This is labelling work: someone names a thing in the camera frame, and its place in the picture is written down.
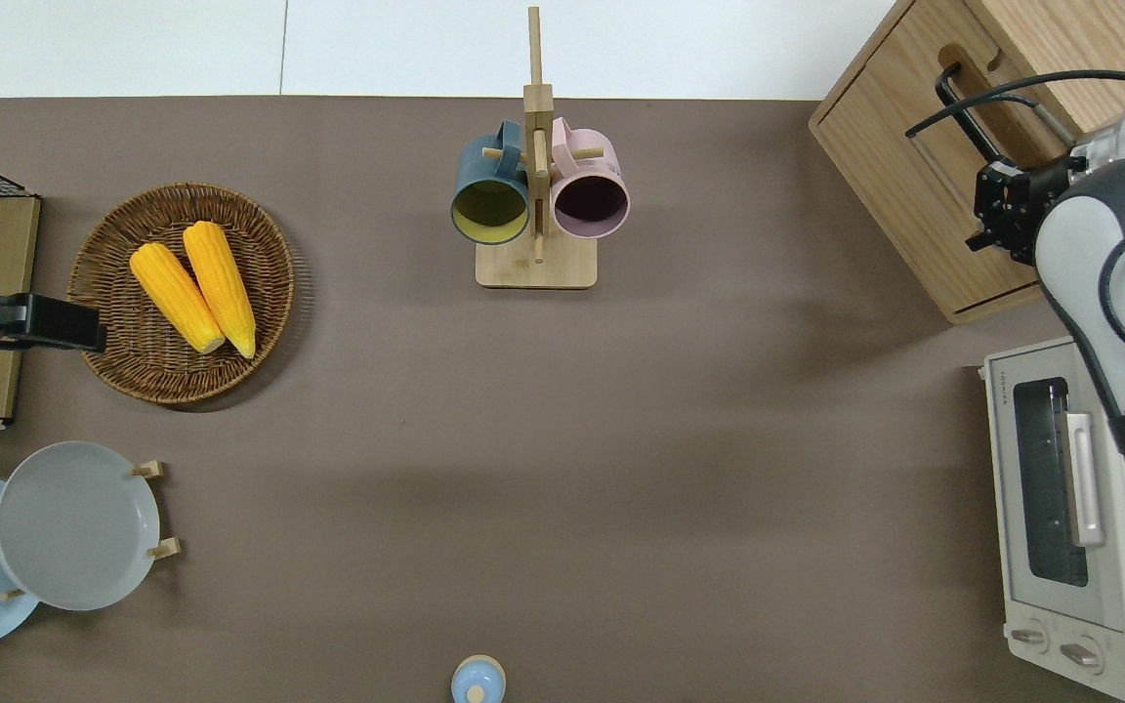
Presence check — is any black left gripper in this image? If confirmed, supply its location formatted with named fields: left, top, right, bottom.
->
left=0, top=266, right=107, bottom=354

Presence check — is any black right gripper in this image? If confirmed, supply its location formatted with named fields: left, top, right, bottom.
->
left=963, top=156, right=1079, bottom=267

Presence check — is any wooden drawer with black handle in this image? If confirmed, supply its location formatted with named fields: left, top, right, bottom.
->
left=809, top=0, right=1081, bottom=326

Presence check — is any round wicker basket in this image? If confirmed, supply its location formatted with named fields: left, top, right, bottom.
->
left=66, top=182, right=297, bottom=406

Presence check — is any yellow corn cob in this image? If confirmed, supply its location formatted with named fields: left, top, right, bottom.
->
left=183, top=221, right=258, bottom=359
left=129, top=242, right=227, bottom=354

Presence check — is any wooden cabinet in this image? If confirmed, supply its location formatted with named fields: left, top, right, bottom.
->
left=809, top=0, right=1125, bottom=326

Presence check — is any grey plate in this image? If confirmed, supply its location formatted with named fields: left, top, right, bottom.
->
left=0, top=441, right=161, bottom=612

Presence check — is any wooden dish rack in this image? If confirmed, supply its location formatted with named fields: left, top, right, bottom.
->
left=0, top=459, right=183, bottom=601

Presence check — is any pink mug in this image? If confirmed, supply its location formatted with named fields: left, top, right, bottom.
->
left=550, top=117, right=631, bottom=240

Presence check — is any wooden mug tree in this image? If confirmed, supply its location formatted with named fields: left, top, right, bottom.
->
left=476, top=6, right=605, bottom=290

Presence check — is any dark blue mug, yellow inside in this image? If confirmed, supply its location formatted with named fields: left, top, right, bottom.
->
left=451, top=119, right=532, bottom=246

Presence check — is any brown table mat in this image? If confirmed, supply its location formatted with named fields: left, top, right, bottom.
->
left=0, top=95, right=1110, bottom=703

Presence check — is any blue service bell, wooden base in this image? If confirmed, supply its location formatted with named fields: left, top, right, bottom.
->
left=451, top=655, right=507, bottom=703

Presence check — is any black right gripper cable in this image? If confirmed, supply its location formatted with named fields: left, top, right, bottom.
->
left=904, top=68, right=1125, bottom=140

